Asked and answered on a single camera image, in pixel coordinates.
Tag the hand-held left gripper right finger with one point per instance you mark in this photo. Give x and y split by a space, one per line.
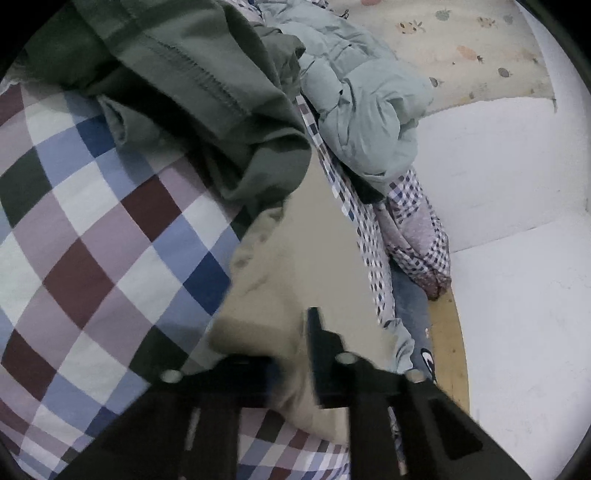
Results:
316 341

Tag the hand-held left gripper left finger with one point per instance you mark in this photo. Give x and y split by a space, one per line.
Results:
240 376

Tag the beige sweatshirt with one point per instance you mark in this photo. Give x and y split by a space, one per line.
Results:
295 258

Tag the light blue knit sweater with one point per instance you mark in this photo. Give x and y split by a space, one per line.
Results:
404 346

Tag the blue printed pillow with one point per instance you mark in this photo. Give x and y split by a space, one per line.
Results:
411 300

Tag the wooden bed headboard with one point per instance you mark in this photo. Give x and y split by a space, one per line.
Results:
448 350

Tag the checkered bed sheet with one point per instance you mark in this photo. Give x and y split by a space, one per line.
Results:
92 230

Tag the light blue puffer jacket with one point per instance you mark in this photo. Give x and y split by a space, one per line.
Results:
369 106

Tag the dark green t-shirt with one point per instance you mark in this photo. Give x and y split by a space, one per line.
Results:
184 69

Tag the pineapple print curtain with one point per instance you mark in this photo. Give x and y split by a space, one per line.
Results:
461 55

